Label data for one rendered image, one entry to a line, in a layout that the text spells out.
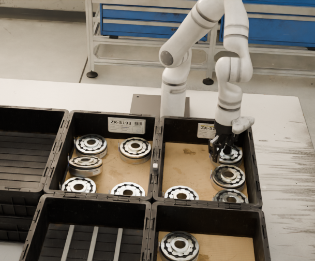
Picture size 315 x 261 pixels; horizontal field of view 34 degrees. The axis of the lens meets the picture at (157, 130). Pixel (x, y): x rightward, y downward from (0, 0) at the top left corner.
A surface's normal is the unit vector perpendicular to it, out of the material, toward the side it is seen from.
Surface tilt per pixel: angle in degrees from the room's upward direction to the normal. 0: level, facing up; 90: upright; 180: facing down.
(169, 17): 90
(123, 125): 90
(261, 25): 90
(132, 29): 90
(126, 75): 0
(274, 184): 0
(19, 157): 0
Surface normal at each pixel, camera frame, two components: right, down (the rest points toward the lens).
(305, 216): 0.04, -0.80
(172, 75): -0.12, -0.62
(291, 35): -0.06, 0.60
